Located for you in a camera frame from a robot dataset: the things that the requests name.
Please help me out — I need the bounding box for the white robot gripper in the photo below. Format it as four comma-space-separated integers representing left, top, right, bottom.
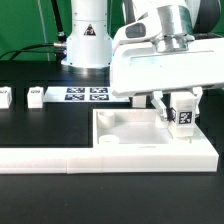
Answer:
110, 13, 224, 128

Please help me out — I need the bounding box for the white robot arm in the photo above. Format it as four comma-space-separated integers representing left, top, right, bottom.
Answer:
62, 0, 224, 120

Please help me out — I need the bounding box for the white marker sheet with tags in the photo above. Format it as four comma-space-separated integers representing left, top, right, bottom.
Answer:
44, 87, 129, 102

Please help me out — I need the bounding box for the white L-shaped obstacle fence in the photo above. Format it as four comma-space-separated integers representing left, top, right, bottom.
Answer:
0, 112, 220, 175

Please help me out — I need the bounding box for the black cable bundle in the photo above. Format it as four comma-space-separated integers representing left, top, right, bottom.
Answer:
0, 0, 69, 62

